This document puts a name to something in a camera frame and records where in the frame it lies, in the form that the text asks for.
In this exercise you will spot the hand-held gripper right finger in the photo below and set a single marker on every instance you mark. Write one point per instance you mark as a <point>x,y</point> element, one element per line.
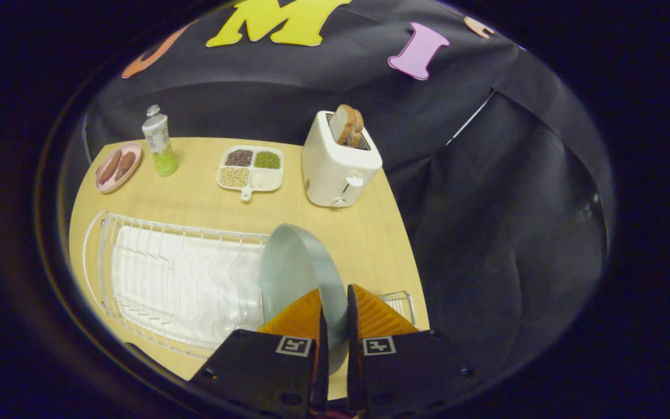
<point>410,372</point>

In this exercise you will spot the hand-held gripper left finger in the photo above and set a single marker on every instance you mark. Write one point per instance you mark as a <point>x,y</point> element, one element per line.
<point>253,372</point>

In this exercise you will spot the pale green plate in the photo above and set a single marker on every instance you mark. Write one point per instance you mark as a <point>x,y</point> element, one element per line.
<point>294,262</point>

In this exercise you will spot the pink oval plate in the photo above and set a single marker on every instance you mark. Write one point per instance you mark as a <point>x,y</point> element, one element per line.
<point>131,174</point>

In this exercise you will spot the black backdrop cloth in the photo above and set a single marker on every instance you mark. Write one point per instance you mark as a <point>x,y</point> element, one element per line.
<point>486,233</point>

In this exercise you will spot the white divided bean tray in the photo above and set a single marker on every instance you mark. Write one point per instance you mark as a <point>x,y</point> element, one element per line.
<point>250,177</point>

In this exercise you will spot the white toaster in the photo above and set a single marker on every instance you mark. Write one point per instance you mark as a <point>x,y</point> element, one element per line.
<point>335,169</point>

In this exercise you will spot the brown sausage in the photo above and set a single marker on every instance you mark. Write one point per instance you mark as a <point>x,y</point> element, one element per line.
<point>109,167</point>
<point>125,164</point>

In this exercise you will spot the green drink bottle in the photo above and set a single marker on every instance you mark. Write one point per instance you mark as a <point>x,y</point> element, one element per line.
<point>160,145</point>

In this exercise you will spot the pale bread slice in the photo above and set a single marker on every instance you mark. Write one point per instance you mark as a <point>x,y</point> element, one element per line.
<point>339,123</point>

